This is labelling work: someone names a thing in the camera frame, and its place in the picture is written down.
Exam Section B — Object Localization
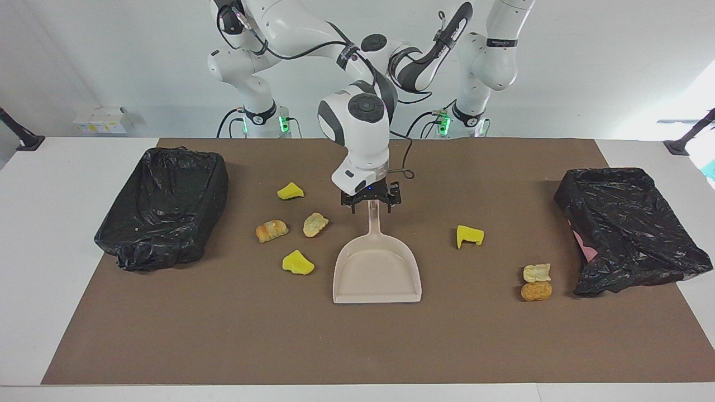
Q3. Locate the pale round cracker chip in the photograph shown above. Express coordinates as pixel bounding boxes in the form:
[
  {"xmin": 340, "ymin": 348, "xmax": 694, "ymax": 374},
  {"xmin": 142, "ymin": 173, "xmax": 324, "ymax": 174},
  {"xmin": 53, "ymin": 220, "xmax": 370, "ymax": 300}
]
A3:
[{"xmin": 303, "ymin": 212, "xmax": 330, "ymax": 238}]

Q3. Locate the yellow sponge wedge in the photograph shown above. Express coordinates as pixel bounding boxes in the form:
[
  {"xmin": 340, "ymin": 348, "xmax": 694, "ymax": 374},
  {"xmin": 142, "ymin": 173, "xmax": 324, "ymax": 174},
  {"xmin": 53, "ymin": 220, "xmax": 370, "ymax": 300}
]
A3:
[{"xmin": 277, "ymin": 181, "xmax": 306, "ymax": 201}]

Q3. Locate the beige plastic dustpan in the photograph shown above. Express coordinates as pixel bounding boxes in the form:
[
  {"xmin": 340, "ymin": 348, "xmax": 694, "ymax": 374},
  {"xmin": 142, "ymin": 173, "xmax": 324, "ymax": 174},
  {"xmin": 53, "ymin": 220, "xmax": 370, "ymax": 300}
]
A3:
[{"xmin": 333, "ymin": 200, "xmax": 422, "ymax": 305}]

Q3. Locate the yellow curved sponge piece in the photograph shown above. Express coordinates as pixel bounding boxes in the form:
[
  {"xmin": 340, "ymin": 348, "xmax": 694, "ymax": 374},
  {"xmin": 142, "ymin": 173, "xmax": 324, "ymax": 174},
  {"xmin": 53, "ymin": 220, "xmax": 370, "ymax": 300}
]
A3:
[{"xmin": 282, "ymin": 250, "xmax": 316, "ymax": 276}]

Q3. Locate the yellow sponge piece with notch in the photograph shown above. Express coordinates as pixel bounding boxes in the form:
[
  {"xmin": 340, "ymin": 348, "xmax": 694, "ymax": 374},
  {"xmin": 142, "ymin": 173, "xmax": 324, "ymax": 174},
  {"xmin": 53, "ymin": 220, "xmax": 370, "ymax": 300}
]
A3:
[{"xmin": 456, "ymin": 224, "xmax": 485, "ymax": 250}]

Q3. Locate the striped croissant piece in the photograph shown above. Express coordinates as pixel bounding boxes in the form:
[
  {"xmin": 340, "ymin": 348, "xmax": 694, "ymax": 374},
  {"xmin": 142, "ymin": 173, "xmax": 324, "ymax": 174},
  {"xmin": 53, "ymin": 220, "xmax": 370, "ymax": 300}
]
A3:
[{"xmin": 255, "ymin": 219, "xmax": 290, "ymax": 244}]

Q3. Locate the brown round bread bun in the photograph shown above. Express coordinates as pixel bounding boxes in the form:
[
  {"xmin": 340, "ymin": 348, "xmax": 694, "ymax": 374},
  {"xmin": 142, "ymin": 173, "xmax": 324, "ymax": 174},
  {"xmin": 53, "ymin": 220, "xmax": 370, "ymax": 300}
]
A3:
[{"xmin": 521, "ymin": 281, "xmax": 554, "ymax": 302}]

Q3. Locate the right black trash bag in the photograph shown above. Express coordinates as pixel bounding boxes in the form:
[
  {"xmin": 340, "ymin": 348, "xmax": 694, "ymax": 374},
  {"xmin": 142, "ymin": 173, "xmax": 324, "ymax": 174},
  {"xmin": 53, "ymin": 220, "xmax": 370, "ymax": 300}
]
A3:
[{"xmin": 94, "ymin": 146, "xmax": 230, "ymax": 272}]

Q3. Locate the black trash bag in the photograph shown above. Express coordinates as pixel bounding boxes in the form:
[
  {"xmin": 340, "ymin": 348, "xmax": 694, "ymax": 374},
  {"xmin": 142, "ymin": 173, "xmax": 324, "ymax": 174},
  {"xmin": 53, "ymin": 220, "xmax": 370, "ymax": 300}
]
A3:
[
  {"xmin": 554, "ymin": 167, "xmax": 714, "ymax": 298},
  {"xmin": 94, "ymin": 146, "xmax": 230, "ymax": 272}
]

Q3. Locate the left black trash bag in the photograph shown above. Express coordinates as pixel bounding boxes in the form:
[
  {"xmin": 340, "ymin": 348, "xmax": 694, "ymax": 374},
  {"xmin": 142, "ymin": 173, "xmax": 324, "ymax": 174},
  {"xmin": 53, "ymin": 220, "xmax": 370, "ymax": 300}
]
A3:
[{"xmin": 554, "ymin": 167, "xmax": 714, "ymax": 298}]

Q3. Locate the brown paper table mat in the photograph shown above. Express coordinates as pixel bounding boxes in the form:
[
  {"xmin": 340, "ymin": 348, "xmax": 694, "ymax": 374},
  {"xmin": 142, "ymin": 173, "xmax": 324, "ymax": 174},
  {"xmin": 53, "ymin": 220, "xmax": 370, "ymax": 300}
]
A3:
[{"xmin": 40, "ymin": 138, "xmax": 715, "ymax": 386}]

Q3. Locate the white cardboard box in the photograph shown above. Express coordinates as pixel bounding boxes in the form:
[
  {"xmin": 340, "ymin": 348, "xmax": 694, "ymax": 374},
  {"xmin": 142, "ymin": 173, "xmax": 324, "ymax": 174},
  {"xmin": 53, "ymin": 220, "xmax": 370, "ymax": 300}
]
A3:
[{"xmin": 89, "ymin": 106, "xmax": 134, "ymax": 135}]

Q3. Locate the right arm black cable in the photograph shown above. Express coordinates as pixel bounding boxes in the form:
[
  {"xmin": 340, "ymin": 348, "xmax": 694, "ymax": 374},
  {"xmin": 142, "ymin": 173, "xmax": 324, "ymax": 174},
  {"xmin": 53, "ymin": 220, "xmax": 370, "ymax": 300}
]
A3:
[{"xmin": 215, "ymin": 0, "xmax": 417, "ymax": 180}]

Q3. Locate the black base cable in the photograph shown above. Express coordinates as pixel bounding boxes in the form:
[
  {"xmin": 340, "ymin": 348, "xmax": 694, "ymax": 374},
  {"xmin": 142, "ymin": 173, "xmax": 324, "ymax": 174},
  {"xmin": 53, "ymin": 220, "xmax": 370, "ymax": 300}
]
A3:
[
  {"xmin": 217, "ymin": 108, "xmax": 246, "ymax": 138},
  {"xmin": 406, "ymin": 102, "xmax": 449, "ymax": 138}
]

